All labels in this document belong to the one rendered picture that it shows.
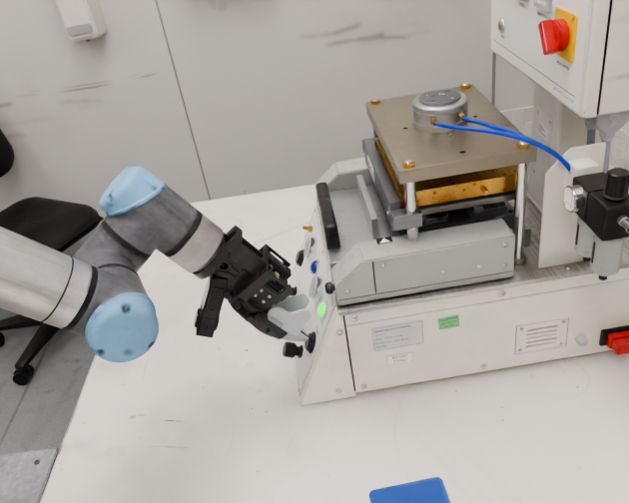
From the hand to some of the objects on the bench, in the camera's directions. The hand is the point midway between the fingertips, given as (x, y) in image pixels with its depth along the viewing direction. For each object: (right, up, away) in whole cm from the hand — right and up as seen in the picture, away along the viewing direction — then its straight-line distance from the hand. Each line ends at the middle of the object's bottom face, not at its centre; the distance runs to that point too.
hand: (298, 336), depth 92 cm
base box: (+26, +1, +14) cm, 29 cm away
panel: (-2, -2, +15) cm, 15 cm away
